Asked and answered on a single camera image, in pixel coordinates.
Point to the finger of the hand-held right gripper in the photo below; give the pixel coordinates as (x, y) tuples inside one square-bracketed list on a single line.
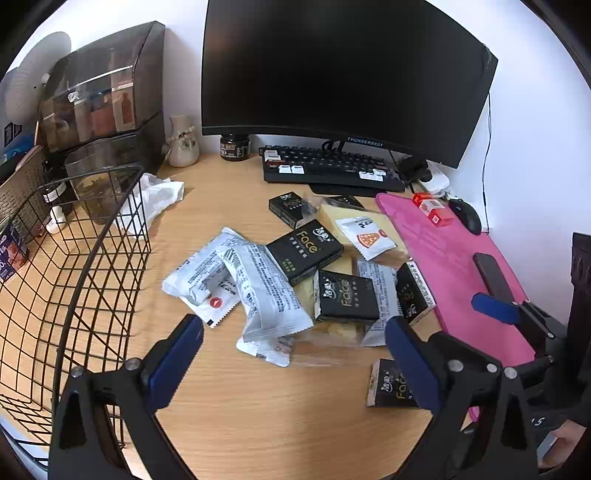
[(538, 369), (496, 307)]

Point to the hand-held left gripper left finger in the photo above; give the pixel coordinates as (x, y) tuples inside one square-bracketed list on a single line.
[(178, 355)]

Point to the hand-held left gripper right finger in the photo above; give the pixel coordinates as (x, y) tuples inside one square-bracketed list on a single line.
[(411, 362)]

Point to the black tissue pack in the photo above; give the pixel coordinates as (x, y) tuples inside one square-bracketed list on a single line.
[(413, 293), (286, 206), (388, 383), (304, 251), (345, 201), (346, 295)]

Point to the wooden desktop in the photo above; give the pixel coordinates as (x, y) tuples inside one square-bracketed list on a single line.
[(231, 415)]

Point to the person's right hand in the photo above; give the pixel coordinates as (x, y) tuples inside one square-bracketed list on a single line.
[(568, 445)]

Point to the black phone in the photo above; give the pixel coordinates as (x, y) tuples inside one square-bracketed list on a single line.
[(493, 277)]

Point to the white sachet with red mark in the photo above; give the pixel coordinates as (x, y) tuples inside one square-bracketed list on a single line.
[(217, 305)]

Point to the pink desk mat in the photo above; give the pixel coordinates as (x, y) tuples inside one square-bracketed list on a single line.
[(443, 258)]

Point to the black computer mouse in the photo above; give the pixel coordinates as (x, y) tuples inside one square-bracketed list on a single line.
[(465, 216)]

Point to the long white snack packet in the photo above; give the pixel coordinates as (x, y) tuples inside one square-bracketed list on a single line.
[(268, 290)]

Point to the red and white box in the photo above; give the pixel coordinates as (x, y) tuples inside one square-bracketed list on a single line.
[(431, 208)]

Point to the white packet with pizza print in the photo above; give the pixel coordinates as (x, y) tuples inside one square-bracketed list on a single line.
[(367, 237)]

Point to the white power strip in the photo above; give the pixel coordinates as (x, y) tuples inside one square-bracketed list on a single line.
[(436, 182)]

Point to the crumpled white plastic bag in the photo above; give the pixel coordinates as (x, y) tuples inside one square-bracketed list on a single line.
[(159, 194)]

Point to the black power adapter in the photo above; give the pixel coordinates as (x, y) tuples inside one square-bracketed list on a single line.
[(412, 167)]

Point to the clear bag of yellow snacks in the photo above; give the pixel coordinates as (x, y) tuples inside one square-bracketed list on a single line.
[(332, 219)]

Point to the small white bottle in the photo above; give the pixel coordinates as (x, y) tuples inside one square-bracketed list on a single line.
[(54, 221)]

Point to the clear glass jar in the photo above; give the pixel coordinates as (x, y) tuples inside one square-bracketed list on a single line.
[(92, 184)]

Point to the labelled tin can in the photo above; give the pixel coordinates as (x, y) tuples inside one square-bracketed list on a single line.
[(11, 254)]

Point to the dark bottle with white label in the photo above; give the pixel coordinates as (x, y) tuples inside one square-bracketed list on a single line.
[(55, 194)]

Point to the cream ceramic vase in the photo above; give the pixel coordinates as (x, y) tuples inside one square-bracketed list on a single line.
[(182, 143)]

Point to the small dark jar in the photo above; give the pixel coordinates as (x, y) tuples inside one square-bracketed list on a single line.
[(234, 147)]

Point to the black mechanical keyboard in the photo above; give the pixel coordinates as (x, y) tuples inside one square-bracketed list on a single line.
[(323, 161)]

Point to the beige plastic basket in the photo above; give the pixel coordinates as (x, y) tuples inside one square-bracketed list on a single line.
[(23, 180)]

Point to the dark acrylic storage organizer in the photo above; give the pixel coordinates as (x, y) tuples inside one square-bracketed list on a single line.
[(101, 92)]

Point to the black curved monitor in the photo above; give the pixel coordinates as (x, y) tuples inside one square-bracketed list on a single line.
[(346, 69)]

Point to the white desk fan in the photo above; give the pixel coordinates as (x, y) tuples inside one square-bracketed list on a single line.
[(23, 87)]

